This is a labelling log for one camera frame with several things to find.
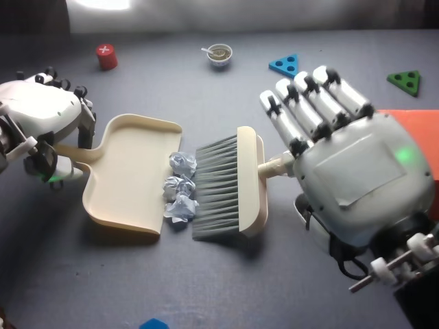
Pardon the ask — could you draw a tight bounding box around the orange foam block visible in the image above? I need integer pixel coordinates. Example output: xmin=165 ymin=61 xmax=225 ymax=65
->
xmin=376 ymin=108 xmax=439 ymax=182

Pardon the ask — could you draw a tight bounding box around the grey table cloth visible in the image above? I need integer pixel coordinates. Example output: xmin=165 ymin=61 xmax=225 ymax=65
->
xmin=0 ymin=29 xmax=439 ymax=329

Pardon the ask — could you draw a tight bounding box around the cream plastic dustpan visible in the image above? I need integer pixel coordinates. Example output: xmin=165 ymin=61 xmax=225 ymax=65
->
xmin=53 ymin=114 xmax=183 ymax=237

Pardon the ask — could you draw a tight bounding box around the blue triangle block with holes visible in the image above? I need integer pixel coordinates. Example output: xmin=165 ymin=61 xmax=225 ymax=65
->
xmin=268 ymin=53 xmax=299 ymax=80

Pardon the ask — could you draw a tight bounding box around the small white bowl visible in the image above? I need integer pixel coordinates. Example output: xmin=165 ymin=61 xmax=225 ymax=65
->
xmin=201 ymin=43 xmax=233 ymax=71

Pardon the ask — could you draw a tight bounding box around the white paper ball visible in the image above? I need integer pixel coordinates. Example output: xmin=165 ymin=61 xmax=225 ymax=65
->
xmin=169 ymin=151 xmax=198 ymax=179
xmin=163 ymin=193 xmax=200 ymax=226
xmin=161 ymin=174 xmax=196 ymax=203

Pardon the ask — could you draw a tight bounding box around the white backdrop sheet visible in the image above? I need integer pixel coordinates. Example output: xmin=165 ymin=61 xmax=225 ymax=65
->
xmin=67 ymin=0 xmax=428 ymax=34

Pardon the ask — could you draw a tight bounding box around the red cylinder with white cross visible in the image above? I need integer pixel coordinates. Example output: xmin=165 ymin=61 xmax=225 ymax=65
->
xmin=95 ymin=43 xmax=119 ymax=71

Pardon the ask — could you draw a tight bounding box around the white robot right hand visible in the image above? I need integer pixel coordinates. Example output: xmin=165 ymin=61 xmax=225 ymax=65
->
xmin=259 ymin=64 xmax=436 ymax=256

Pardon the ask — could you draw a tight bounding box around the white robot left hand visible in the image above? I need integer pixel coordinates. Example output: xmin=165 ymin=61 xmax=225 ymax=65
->
xmin=0 ymin=66 xmax=97 ymax=191

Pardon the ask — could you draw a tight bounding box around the green triangle block with holes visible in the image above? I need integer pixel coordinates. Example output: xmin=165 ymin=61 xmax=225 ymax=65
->
xmin=386 ymin=70 xmax=422 ymax=98

